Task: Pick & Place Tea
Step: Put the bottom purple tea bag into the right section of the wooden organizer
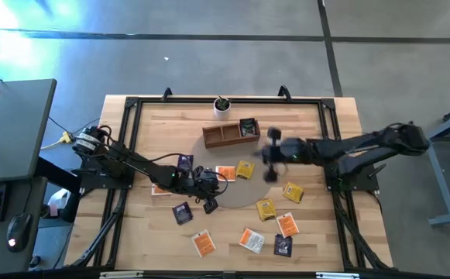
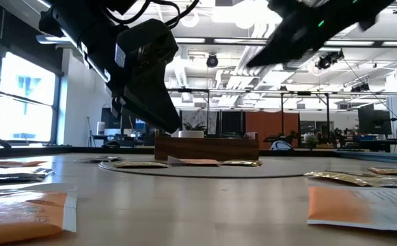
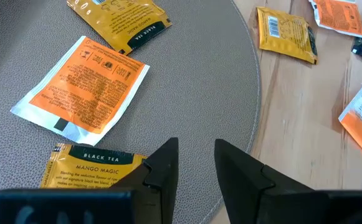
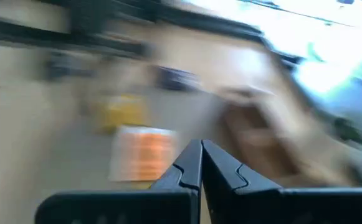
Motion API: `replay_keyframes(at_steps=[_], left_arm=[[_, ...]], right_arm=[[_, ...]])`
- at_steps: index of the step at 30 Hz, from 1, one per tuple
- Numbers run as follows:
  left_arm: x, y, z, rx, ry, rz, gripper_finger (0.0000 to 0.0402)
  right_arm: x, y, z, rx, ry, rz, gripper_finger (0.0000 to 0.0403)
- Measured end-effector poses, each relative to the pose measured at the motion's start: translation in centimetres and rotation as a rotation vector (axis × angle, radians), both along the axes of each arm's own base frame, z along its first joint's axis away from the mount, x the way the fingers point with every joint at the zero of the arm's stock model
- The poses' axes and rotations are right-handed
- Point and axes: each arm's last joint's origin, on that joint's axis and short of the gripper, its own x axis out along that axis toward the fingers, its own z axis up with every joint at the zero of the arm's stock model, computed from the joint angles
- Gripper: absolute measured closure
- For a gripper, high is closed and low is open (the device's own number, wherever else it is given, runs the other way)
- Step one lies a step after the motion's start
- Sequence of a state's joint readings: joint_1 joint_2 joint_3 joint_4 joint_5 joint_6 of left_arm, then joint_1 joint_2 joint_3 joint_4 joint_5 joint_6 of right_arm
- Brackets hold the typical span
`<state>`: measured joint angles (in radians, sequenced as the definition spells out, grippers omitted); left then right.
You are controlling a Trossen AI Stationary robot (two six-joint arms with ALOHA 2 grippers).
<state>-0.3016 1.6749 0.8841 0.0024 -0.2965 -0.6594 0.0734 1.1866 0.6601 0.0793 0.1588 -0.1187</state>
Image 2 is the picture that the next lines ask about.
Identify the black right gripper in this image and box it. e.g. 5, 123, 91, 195
245, 0, 366, 68

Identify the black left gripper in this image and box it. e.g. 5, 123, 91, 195
77, 30, 182, 135

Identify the yellow tea packet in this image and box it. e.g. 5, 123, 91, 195
219, 159, 264, 168
368, 167, 397, 176
303, 170, 397, 189
113, 161, 171, 169

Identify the black computer monitor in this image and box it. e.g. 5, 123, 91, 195
101, 107, 122, 130
357, 108, 393, 135

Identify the wooden three-compartment tray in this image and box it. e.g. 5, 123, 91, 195
154, 128, 260, 162

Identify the long overhead light bar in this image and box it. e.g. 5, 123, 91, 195
36, 33, 397, 48

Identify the orange room partition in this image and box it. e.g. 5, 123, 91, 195
245, 111, 301, 150

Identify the round grey mat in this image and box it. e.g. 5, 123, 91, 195
98, 159, 322, 179

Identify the white round object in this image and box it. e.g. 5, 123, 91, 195
269, 139, 294, 152

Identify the small green potted plant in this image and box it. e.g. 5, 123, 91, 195
305, 135, 320, 150

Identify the large glass window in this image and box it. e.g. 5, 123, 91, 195
0, 51, 62, 145

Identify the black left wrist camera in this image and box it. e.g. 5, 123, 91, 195
115, 18, 180, 90

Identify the black background station frame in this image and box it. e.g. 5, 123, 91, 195
165, 87, 332, 139

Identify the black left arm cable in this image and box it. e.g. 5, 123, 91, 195
100, 0, 201, 30

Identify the black aluminium table frame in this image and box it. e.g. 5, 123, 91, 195
0, 145, 342, 159

